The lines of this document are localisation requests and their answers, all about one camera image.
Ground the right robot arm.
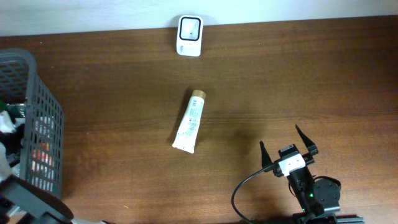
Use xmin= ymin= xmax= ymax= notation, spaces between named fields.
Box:
xmin=260 ymin=126 xmax=341 ymax=223

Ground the grey plastic mesh basket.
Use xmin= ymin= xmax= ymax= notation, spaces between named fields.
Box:
xmin=1 ymin=48 xmax=65 ymax=198

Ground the white cream tube gold cap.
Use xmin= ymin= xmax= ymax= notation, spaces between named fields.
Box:
xmin=172 ymin=90 xmax=206 ymax=154

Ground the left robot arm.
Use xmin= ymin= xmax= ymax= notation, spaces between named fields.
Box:
xmin=1 ymin=175 xmax=107 ymax=224

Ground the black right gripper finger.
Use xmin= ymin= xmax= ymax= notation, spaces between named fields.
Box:
xmin=259 ymin=141 xmax=273 ymax=169
xmin=295 ymin=125 xmax=318 ymax=156

